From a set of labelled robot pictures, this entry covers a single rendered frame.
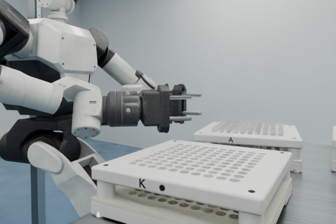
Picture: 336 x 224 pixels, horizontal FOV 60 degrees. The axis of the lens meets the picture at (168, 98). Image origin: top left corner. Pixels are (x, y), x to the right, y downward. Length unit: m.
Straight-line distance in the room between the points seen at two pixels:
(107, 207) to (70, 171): 0.54
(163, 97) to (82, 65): 0.40
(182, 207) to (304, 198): 0.23
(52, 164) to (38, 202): 1.10
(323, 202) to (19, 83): 0.59
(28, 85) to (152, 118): 0.29
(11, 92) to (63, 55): 0.35
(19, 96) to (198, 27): 3.71
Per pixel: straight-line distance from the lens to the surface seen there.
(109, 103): 0.69
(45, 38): 0.95
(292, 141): 0.69
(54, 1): 1.05
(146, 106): 0.71
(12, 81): 0.64
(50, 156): 1.01
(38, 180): 2.05
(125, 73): 1.24
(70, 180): 0.99
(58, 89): 0.68
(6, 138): 1.16
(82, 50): 1.03
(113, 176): 0.42
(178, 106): 0.90
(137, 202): 0.44
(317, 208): 0.53
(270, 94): 3.70
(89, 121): 0.68
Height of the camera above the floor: 1.06
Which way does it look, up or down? 3 degrees down
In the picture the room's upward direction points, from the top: straight up
